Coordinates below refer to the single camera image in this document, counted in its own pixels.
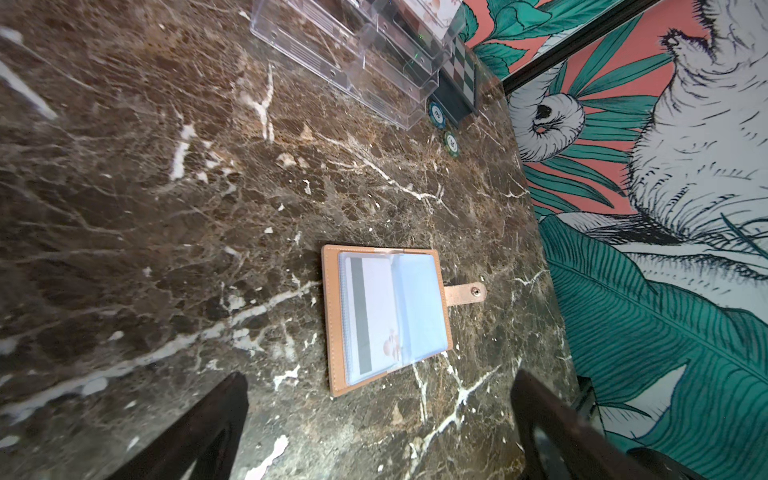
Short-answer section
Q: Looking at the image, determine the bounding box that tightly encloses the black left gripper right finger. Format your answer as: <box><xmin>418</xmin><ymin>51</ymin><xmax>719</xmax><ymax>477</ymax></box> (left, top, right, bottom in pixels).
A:
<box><xmin>510</xmin><ymin>369</ymin><xmax>655</xmax><ymax>479</ymax></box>

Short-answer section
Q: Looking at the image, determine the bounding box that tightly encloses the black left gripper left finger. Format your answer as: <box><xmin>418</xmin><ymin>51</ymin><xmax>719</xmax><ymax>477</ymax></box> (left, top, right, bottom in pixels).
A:
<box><xmin>110</xmin><ymin>372</ymin><xmax>249</xmax><ymax>479</ymax></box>

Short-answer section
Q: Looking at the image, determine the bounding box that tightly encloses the green poker chip near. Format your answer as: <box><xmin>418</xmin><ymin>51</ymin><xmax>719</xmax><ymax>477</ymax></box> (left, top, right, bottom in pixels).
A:
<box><xmin>443</xmin><ymin>131</ymin><xmax>461</xmax><ymax>158</ymax></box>

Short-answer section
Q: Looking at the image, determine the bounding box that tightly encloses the green poker chip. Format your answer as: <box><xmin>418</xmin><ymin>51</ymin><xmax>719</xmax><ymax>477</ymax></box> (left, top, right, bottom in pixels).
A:
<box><xmin>427</xmin><ymin>100</ymin><xmax>447</xmax><ymax>130</ymax></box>
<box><xmin>443</xmin><ymin>131</ymin><xmax>461</xmax><ymax>158</ymax></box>

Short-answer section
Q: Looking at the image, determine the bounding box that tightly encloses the green poker chip far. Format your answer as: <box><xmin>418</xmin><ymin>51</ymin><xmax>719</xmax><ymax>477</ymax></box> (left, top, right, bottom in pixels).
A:
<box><xmin>427</xmin><ymin>100</ymin><xmax>447</xmax><ymax>130</ymax></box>

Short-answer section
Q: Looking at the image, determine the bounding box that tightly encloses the folded checkered chess board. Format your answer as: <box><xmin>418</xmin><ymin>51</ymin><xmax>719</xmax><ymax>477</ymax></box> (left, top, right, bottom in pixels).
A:
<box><xmin>430</xmin><ymin>38</ymin><xmax>478</xmax><ymax>127</ymax></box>

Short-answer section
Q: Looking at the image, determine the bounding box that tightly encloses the clear acrylic organizer box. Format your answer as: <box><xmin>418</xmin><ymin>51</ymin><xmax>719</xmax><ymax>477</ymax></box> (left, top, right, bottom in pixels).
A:
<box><xmin>250</xmin><ymin>0</ymin><xmax>465</xmax><ymax>130</ymax></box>

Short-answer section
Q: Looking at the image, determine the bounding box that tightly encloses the right black frame post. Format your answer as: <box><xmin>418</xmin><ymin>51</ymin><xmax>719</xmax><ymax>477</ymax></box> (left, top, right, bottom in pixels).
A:
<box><xmin>502</xmin><ymin>0</ymin><xmax>659</xmax><ymax>95</ymax></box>

